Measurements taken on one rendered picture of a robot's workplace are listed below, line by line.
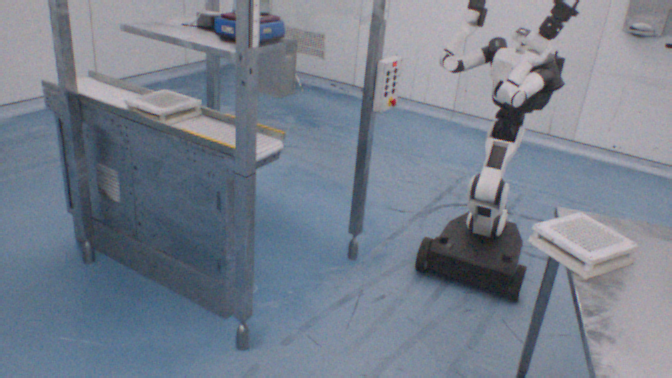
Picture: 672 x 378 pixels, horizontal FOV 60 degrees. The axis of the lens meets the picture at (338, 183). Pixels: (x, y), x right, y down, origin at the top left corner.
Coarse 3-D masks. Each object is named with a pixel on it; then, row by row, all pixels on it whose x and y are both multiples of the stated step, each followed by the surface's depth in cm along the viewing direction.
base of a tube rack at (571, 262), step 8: (536, 240) 197; (544, 240) 197; (544, 248) 194; (552, 248) 192; (560, 248) 193; (552, 256) 191; (560, 256) 189; (568, 256) 188; (624, 256) 191; (568, 264) 186; (576, 264) 184; (600, 264) 186; (608, 264) 186; (616, 264) 187; (624, 264) 190; (576, 272) 184; (584, 272) 181; (592, 272) 181; (600, 272) 184
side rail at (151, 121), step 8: (48, 88) 289; (56, 88) 285; (80, 96) 277; (88, 96) 274; (96, 104) 272; (104, 104) 269; (112, 104) 266; (120, 112) 264; (128, 112) 261; (136, 112) 259; (136, 120) 259; (144, 120) 257; (152, 120) 254; (160, 128) 252; (168, 128) 250; (176, 128) 247; (184, 136) 246; (192, 136) 243; (208, 144) 239; (216, 144) 237; (232, 152) 233
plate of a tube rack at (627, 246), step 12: (564, 216) 204; (576, 216) 205; (588, 216) 205; (540, 228) 195; (564, 228) 196; (552, 240) 190; (564, 240) 188; (624, 240) 192; (576, 252) 183; (588, 252) 183; (600, 252) 183; (612, 252) 184; (624, 252) 186
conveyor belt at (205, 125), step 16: (80, 80) 307; (96, 80) 309; (96, 96) 286; (112, 96) 288; (128, 96) 290; (192, 128) 257; (208, 128) 259; (224, 128) 261; (272, 144) 249; (256, 160) 240
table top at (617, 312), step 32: (608, 224) 217; (640, 224) 219; (640, 256) 197; (576, 288) 177; (608, 288) 178; (640, 288) 180; (608, 320) 163; (640, 320) 165; (608, 352) 151; (640, 352) 152
